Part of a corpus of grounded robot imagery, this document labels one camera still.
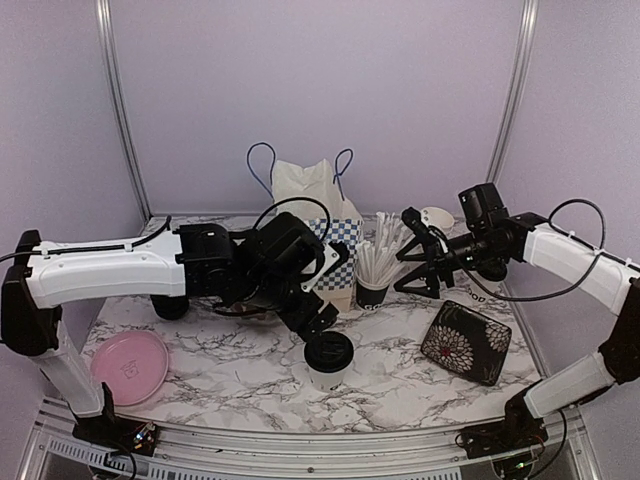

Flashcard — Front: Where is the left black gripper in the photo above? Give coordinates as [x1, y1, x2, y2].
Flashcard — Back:
[241, 269, 341, 342]

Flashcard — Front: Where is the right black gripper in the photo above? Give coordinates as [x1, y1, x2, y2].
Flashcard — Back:
[395, 226, 503, 299]

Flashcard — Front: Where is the white paper cup GOOD print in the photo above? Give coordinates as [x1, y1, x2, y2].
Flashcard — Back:
[465, 281, 492, 304]

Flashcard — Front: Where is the blue checkered paper bag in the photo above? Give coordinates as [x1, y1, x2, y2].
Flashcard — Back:
[246, 142, 364, 313]

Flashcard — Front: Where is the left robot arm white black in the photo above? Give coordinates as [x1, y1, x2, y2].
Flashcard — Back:
[1, 212, 349, 445]

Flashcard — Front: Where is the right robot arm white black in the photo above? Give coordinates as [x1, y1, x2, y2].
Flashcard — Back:
[395, 183, 639, 448]

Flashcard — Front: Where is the white wrapped straws bundle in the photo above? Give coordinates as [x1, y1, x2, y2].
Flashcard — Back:
[356, 212, 411, 286]

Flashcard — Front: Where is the black cup holding straws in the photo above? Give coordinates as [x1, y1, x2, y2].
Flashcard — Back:
[355, 274, 390, 311]

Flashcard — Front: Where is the stack of white paper cups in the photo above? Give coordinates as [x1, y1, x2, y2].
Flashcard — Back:
[421, 207, 455, 234]

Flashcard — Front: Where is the black floral square dish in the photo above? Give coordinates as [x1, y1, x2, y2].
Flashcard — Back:
[420, 300, 512, 386]

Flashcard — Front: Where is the stack of black cup lids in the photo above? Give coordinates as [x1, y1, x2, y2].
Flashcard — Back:
[150, 295, 189, 321]

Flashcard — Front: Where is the pink plastic plate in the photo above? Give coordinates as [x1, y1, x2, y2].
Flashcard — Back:
[90, 331, 169, 407]

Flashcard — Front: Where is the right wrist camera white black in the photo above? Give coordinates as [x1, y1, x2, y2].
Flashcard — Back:
[401, 207, 446, 246]

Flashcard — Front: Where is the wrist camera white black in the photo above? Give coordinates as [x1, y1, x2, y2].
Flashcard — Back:
[300, 241, 349, 292]
[401, 207, 446, 246]

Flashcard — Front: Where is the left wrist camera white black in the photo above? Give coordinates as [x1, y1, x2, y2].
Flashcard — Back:
[300, 241, 349, 292]

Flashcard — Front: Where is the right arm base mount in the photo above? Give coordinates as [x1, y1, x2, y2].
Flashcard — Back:
[455, 388, 549, 459]

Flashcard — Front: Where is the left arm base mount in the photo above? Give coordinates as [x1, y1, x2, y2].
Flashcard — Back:
[72, 382, 159, 457]

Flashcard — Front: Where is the aluminium front rail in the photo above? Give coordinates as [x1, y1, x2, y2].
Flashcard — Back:
[17, 398, 603, 479]

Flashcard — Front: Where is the right aluminium frame post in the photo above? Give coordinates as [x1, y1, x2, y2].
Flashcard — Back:
[481, 0, 540, 185]

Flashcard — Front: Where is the aluminium frame post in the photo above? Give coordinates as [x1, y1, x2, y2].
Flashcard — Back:
[481, 0, 540, 185]
[95, 0, 152, 221]

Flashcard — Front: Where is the left aluminium frame post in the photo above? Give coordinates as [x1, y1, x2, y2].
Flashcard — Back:
[95, 0, 152, 221]

